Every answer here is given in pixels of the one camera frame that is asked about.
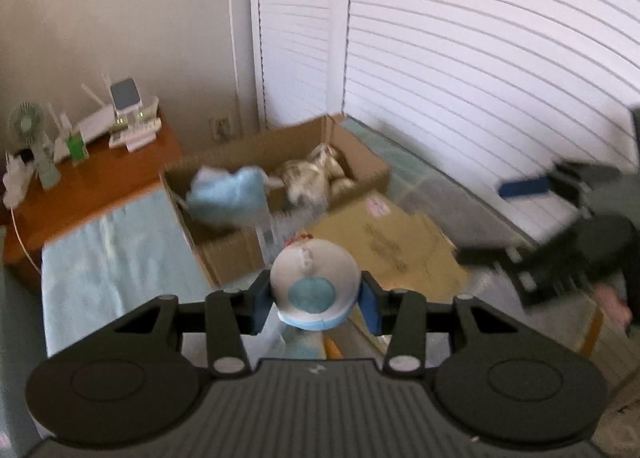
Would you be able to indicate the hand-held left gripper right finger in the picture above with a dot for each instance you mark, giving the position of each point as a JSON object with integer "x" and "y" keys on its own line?
{"x": 370, "y": 307}

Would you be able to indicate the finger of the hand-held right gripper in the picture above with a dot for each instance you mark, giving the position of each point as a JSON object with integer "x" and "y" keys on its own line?
{"x": 500, "y": 254}
{"x": 522, "y": 186}

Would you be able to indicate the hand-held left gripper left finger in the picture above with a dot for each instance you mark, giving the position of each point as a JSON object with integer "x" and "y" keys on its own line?
{"x": 262, "y": 309}

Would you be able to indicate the blue and white plush toy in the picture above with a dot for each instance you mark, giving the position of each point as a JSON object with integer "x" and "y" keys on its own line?
{"x": 312, "y": 283}

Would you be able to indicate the cardboard box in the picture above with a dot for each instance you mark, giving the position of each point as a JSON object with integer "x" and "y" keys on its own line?
{"x": 220, "y": 248}

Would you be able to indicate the blue face mask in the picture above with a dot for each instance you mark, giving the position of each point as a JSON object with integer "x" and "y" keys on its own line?
{"x": 230, "y": 195}

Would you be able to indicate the person's right hand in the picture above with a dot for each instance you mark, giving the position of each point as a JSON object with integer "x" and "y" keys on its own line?
{"x": 614, "y": 305}

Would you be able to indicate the small orange tube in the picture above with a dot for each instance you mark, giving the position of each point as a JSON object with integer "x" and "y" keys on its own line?
{"x": 332, "y": 349}

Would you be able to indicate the brown paper wrapped package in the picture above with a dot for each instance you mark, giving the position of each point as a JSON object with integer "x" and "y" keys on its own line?
{"x": 400, "y": 248}

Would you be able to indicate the white louvered door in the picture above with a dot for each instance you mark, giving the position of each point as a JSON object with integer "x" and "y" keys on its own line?
{"x": 295, "y": 27}
{"x": 480, "y": 62}

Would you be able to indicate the grey plaid blanket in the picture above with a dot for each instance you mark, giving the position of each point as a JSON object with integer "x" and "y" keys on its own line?
{"x": 120, "y": 263}

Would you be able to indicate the wooden nightstand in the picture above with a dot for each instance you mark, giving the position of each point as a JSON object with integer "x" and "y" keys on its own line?
{"x": 100, "y": 182}

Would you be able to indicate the white remote control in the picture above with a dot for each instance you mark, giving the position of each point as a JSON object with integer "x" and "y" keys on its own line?
{"x": 135, "y": 135}

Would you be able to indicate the small green bottle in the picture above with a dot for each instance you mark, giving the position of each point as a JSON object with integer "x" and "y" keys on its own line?
{"x": 77, "y": 150}

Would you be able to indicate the white router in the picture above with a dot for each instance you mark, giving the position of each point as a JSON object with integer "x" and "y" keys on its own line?
{"x": 92, "y": 125}

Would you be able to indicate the white device on stand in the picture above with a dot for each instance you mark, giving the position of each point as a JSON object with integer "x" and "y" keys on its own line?
{"x": 125, "y": 97}

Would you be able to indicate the white power strip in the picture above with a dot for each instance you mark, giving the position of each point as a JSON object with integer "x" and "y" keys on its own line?
{"x": 17, "y": 177}

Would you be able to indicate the small green desk fan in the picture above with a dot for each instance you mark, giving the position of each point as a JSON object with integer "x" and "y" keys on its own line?
{"x": 32, "y": 137}

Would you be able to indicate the wall socket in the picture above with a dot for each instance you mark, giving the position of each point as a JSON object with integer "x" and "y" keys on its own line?
{"x": 222, "y": 127}

